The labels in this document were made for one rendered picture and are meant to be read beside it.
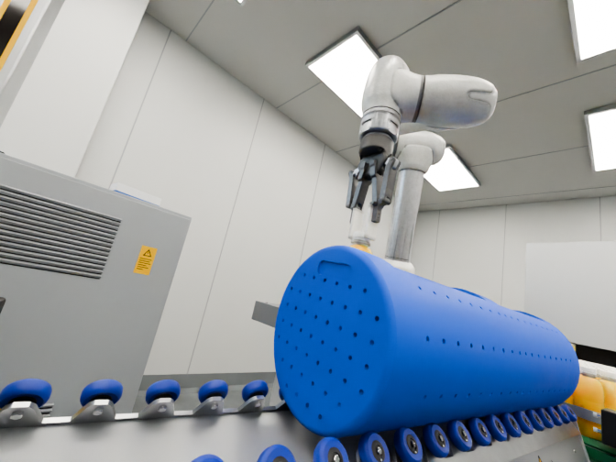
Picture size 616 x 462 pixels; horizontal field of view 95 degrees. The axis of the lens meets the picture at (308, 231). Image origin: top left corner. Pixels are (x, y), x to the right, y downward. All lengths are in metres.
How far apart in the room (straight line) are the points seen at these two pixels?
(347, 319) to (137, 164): 2.81
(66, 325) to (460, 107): 1.71
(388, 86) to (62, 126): 2.41
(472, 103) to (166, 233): 1.51
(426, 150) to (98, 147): 2.62
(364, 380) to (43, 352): 1.52
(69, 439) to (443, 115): 0.81
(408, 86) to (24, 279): 1.60
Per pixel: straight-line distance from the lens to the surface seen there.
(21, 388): 0.48
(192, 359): 3.37
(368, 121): 0.69
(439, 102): 0.73
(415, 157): 1.24
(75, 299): 1.70
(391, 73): 0.75
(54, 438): 0.49
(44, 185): 1.70
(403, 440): 0.51
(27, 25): 0.79
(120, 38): 3.13
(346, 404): 0.44
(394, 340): 0.39
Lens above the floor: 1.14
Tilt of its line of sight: 13 degrees up
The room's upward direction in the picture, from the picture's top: 12 degrees clockwise
